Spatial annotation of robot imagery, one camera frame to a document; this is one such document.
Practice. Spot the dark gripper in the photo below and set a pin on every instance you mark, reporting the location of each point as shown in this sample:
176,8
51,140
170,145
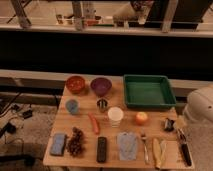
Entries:
169,125

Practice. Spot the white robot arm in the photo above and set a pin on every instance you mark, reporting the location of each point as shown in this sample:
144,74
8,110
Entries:
199,108

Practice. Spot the red yellow apple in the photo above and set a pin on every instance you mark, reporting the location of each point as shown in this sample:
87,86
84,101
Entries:
141,118

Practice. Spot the metal fork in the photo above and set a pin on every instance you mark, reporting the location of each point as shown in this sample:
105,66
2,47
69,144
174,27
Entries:
146,156

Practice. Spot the green plastic tray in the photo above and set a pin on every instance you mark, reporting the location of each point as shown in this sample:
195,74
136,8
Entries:
148,91

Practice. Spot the light blue cloth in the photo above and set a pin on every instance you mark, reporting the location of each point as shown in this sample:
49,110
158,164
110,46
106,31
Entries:
127,146

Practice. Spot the white paper cup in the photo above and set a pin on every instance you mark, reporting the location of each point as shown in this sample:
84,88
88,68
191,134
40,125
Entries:
115,115

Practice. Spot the small metal cup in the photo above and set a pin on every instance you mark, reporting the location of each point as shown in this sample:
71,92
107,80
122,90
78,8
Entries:
102,104

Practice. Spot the black remote control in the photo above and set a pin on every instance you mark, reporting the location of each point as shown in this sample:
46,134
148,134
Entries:
101,150

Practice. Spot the orange carrot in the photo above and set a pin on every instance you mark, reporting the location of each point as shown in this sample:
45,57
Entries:
95,124

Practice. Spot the purple bowl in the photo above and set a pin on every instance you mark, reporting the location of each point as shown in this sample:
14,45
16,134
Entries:
101,86

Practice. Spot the bunch of dark grapes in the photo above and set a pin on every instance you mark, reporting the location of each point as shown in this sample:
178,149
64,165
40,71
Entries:
75,144

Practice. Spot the blue plastic cup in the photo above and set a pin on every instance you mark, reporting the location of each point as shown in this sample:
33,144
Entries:
72,106

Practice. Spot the red bowl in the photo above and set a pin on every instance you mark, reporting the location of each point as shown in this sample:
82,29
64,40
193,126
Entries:
75,84

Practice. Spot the blue sponge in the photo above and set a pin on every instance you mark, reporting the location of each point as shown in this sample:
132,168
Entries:
58,144

